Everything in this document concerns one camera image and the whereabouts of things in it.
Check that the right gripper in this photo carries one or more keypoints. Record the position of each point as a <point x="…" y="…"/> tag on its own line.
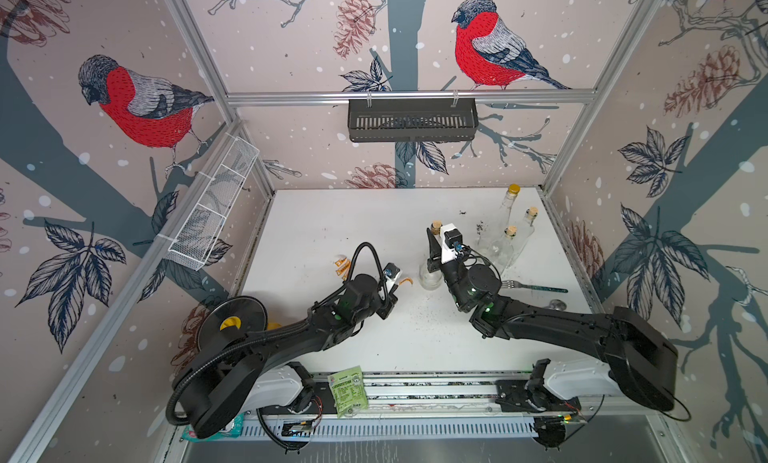
<point x="436" y="257"/>

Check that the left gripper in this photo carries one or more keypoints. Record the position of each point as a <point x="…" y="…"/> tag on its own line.
<point x="390" y="302"/>

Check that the tall corked glass bottle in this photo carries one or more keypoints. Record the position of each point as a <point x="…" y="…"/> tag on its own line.
<point x="430" y="275"/>

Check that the yellow cap glass bottle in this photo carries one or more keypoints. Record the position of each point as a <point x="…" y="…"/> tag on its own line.
<point x="496" y="221"/>

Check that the small corked labelled bottle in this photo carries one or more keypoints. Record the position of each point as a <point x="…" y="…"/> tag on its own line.
<point x="525" y="229"/>

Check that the small corked glass bottle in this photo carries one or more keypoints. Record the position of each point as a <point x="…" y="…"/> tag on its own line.
<point x="502" y="249"/>

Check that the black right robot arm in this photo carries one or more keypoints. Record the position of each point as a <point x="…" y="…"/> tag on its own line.
<point x="640" y="361"/>

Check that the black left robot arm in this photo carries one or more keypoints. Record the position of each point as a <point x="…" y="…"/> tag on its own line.
<point x="211" y="389"/>

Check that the green snack packet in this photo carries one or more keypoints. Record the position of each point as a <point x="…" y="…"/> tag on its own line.
<point x="348" y="391"/>

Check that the black hanging metal basket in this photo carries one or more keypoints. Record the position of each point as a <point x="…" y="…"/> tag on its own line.
<point x="412" y="120"/>

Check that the Fox's candy bag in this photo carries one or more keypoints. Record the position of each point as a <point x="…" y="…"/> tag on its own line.
<point x="233" y="429"/>

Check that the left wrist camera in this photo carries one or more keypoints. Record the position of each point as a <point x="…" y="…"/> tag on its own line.
<point x="391" y="273"/>

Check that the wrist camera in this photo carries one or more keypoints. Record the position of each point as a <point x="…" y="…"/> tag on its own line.
<point x="451" y="243"/>
<point x="391" y="273"/>

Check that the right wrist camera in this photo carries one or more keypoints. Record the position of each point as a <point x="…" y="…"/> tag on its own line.
<point x="451" y="243"/>

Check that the green handled fork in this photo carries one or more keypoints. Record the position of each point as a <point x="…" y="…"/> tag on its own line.
<point x="515" y="284"/>

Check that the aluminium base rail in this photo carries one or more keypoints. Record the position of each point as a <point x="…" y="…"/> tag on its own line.
<point x="296" y="408"/>

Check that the pink handled spoon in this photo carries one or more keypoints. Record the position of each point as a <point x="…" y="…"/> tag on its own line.
<point x="557" y="304"/>

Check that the white wire mesh basket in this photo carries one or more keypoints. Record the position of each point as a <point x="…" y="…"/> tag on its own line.
<point x="193" y="247"/>

